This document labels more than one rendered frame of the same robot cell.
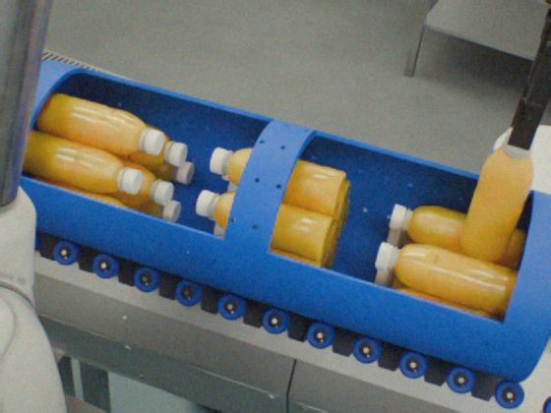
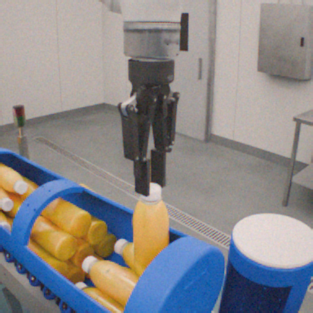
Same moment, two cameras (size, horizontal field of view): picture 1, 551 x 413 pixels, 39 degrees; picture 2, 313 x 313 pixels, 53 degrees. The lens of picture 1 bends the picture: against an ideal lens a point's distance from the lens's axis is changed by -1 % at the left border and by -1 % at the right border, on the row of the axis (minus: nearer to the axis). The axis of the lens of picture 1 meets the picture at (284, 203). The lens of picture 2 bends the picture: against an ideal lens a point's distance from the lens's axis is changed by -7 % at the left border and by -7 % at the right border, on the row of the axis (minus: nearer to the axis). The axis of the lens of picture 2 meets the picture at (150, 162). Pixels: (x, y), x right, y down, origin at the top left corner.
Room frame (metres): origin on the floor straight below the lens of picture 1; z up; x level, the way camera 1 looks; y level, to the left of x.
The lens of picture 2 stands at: (0.39, -0.54, 1.62)
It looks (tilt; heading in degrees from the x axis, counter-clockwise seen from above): 23 degrees down; 26
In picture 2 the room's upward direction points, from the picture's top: straight up
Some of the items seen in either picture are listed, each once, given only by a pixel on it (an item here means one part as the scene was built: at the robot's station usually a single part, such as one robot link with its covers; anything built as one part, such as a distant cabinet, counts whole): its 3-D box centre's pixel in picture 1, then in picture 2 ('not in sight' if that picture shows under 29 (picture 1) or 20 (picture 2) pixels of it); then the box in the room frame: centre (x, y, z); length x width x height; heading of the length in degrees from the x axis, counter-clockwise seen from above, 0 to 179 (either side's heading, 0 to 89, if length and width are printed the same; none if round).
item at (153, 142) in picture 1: (154, 142); (20, 187); (1.01, 0.22, 1.16); 0.04 x 0.02 x 0.04; 166
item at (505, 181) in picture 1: (499, 199); (151, 236); (0.88, -0.30, 1.23); 0.07 x 0.07 x 0.19
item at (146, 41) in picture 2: not in sight; (151, 41); (0.88, -0.30, 1.60); 0.09 x 0.09 x 0.06
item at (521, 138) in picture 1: (525, 124); (142, 176); (0.86, -0.29, 1.37); 0.03 x 0.01 x 0.07; 76
